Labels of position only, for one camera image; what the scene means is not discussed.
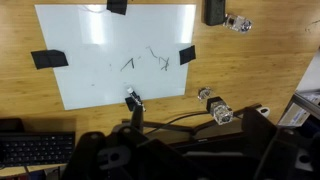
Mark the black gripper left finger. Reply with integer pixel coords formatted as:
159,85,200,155
130,105,143,132

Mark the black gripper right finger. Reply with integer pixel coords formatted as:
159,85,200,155
241,107,277,139

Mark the black felt whiteboard eraser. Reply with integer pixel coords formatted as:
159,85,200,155
204,0,226,26

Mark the white tag on desk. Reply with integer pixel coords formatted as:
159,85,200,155
258,107,270,117

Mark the black white dry-erase marker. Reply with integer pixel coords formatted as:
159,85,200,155
127,87,146,111

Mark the white whiteboard sheet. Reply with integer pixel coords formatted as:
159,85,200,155
35,4,196,110

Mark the black tape piece under marker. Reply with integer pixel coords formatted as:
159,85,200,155
125,97,142,112

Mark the clear glass with black band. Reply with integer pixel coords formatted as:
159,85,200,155
206,96,233,125

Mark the black computer monitor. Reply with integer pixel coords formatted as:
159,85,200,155
170,132,261,158

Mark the black tape piece right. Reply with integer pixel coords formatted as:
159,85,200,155
179,45,196,65

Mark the small clear glass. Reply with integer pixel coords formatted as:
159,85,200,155
223,14,252,33

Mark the black tape piece left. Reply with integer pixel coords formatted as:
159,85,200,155
31,50,68,69

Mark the black tape piece top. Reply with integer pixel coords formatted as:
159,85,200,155
107,0,128,15

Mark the black keyboard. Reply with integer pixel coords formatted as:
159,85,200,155
0,132,75,167

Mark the black monitor cable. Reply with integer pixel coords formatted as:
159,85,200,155
144,111,209,136

